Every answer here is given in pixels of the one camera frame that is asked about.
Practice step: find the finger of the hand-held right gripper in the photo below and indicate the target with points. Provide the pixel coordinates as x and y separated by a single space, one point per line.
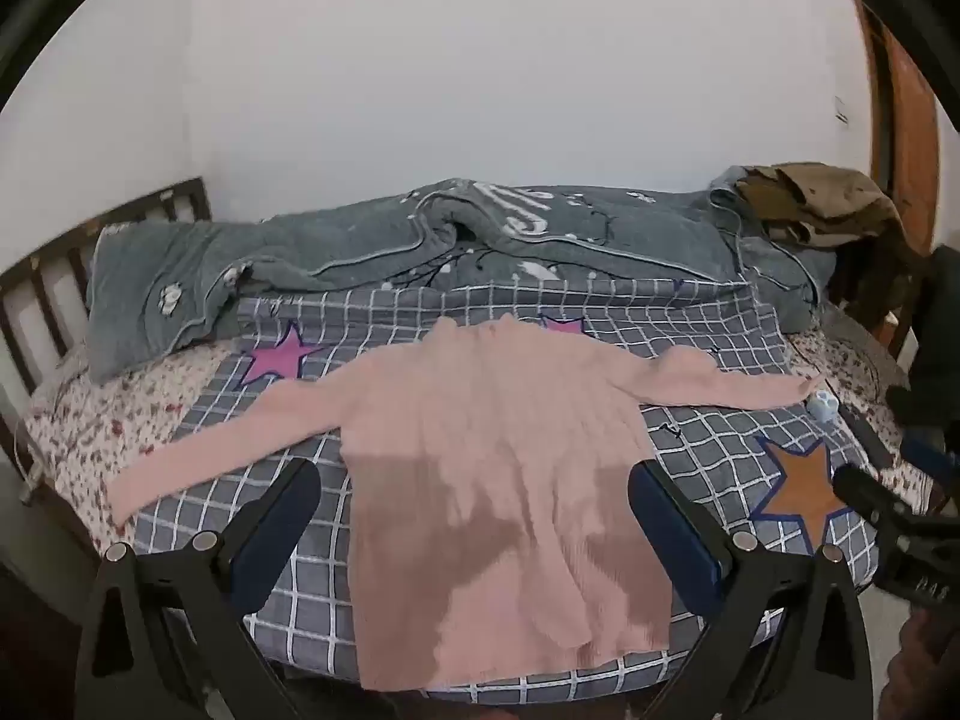
931 455
862 489

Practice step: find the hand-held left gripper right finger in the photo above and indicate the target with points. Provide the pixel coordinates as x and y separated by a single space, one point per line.
688 549

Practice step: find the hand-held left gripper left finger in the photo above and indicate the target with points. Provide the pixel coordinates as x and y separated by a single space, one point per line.
261 556

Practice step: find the pink knit sweater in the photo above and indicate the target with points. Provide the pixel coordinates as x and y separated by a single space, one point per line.
487 465

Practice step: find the brown clothes pile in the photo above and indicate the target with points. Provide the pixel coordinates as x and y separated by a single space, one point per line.
817 202

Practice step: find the person's right hand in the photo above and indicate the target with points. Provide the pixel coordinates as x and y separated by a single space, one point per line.
930 667

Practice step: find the black remote control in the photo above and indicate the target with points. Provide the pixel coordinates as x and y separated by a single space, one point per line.
865 435

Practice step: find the small blue-white paw toy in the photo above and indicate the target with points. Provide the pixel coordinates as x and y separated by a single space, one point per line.
823 406

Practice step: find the dark wooden chair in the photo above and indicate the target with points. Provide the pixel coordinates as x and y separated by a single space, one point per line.
874 285

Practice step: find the floral bed sheet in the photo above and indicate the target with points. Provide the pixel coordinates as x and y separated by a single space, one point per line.
90 420

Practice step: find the grey checked star blanket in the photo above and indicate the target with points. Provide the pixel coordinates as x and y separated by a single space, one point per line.
675 315

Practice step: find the grey-blue quilt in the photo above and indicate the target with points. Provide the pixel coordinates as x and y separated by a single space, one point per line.
315 247

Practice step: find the orange wooden door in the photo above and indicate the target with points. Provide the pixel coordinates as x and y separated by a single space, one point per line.
904 105

